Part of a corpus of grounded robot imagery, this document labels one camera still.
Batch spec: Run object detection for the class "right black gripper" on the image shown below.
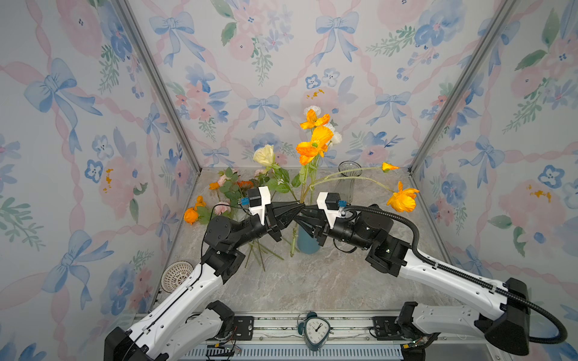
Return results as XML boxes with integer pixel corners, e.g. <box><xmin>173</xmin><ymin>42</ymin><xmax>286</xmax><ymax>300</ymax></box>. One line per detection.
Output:
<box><xmin>295</xmin><ymin>206</ymin><xmax>376</xmax><ymax>255</ymax></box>

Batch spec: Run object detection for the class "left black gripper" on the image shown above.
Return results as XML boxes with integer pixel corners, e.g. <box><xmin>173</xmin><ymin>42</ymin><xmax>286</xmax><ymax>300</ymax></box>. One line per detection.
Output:
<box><xmin>230</xmin><ymin>205</ymin><xmax>301</xmax><ymax>254</ymax></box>

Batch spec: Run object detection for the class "teal ceramic vase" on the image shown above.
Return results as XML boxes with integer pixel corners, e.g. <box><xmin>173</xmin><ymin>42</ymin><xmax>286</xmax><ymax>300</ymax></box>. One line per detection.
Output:
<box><xmin>297</xmin><ymin>227</ymin><xmax>321</xmax><ymax>254</ymax></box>

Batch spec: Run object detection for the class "cream rose stem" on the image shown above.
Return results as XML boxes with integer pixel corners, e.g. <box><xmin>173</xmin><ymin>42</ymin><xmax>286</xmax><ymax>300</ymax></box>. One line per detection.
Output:
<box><xmin>253</xmin><ymin>144</ymin><xmax>302</xmax><ymax>202</ymax></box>

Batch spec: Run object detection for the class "orange poppy flower stem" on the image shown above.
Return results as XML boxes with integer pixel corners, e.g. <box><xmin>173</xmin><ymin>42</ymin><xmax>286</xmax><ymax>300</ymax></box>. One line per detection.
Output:
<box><xmin>288</xmin><ymin>107</ymin><xmax>421</xmax><ymax>258</ymax></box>

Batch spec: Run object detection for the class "white ranunculus flower stem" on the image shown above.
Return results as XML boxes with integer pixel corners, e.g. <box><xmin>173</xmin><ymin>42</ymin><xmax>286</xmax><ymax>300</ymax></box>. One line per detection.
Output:
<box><xmin>297</xmin><ymin>106</ymin><xmax>343</xmax><ymax>177</ymax></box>

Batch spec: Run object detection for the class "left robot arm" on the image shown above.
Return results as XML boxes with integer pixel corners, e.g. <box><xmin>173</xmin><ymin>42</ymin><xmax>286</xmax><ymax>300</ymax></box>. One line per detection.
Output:
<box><xmin>103</xmin><ymin>202</ymin><xmax>305</xmax><ymax>360</ymax></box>

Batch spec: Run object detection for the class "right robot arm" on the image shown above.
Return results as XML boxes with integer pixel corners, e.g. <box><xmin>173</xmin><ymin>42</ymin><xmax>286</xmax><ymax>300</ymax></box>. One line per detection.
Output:
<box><xmin>294</xmin><ymin>205</ymin><xmax>530</xmax><ymax>356</ymax></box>

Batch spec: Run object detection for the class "clear glass vase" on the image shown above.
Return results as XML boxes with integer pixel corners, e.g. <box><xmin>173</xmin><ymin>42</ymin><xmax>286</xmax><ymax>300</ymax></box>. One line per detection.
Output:
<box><xmin>335</xmin><ymin>160</ymin><xmax>363</xmax><ymax>203</ymax></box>

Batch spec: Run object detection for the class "pink rose stem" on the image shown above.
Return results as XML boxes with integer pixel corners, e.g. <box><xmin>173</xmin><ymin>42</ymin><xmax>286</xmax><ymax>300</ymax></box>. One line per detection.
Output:
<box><xmin>212</xmin><ymin>202</ymin><xmax>231</xmax><ymax>215</ymax></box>

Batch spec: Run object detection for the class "orange ranunculus flower stem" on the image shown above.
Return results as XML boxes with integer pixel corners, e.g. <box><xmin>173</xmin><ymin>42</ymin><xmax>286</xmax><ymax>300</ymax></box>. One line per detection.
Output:
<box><xmin>184</xmin><ymin>196</ymin><xmax>211</xmax><ymax>225</ymax></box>

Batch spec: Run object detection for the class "teal heart alarm clock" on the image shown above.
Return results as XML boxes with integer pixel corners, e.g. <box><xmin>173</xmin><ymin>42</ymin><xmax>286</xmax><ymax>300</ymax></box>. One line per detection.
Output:
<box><xmin>297</xmin><ymin>311</ymin><xmax>331</xmax><ymax>352</ymax></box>

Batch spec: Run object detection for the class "patterned ceramic bowl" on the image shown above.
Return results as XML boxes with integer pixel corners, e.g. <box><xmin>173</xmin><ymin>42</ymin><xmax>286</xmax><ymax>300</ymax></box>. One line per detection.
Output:
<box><xmin>160</xmin><ymin>261</ymin><xmax>194</xmax><ymax>293</ymax></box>

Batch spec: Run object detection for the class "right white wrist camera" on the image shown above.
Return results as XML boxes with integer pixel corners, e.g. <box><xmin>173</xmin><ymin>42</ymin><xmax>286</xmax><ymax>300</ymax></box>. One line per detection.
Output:
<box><xmin>317</xmin><ymin>192</ymin><xmax>347</xmax><ymax>229</ymax></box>

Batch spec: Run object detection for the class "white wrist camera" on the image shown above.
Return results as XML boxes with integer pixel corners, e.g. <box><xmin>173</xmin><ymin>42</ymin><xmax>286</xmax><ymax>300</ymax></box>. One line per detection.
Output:
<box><xmin>317</xmin><ymin>192</ymin><xmax>347</xmax><ymax>229</ymax></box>
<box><xmin>241</xmin><ymin>186</ymin><xmax>271</xmax><ymax>226</ymax></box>

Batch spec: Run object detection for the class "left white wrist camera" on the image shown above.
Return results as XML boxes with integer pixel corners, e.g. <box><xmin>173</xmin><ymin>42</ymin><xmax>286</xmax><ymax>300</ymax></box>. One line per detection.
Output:
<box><xmin>241</xmin><ymin>186</ymin><xmax>271</xmax><ymax>226</ymax></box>

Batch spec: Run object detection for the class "aluminium rail frame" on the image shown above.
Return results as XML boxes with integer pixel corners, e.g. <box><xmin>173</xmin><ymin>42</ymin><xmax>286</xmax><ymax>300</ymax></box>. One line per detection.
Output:
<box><xmin>118</xmin><ymin>310</ymin><xmax>513</xmax><ymax>361</ymax></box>

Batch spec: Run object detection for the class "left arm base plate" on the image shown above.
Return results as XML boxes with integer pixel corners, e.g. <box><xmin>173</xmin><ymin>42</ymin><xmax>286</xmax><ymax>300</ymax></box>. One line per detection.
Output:
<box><xmin>230</xmin><ymin>316</ymin><xmax>255</xmax><ymax>341</ymax></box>

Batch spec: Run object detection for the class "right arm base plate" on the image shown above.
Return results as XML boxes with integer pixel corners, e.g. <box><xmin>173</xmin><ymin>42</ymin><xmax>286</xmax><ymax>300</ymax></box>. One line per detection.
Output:
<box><xmin>367</xmin><ymin>315</ymin><xmax>438</xmax><ymax>342</ymax></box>

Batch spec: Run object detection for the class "black corrugated cable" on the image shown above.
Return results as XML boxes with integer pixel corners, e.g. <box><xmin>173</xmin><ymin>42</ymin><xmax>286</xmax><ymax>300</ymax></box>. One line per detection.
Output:
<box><xmin>340</xmin><ymin>205</ymin><xmax>568</xmax><ymax>345</ymax></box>

